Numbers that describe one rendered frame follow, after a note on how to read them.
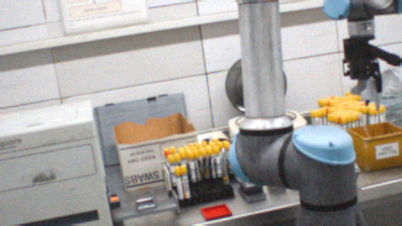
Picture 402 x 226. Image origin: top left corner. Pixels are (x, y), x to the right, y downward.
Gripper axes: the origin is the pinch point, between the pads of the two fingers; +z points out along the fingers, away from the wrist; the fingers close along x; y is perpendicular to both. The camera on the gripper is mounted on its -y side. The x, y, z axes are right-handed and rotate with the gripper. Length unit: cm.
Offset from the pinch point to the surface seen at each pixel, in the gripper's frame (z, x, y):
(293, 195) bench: 17.7, 11.9, 29.4
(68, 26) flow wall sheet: -32, -46, 85
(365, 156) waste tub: 12.8, 6.3, 6.3
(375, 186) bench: 17.9, 15.9, 8.2
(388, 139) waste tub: 9.0, 6.5, -0.9
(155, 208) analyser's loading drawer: 14, 14, 66
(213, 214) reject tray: 17, 15, 52
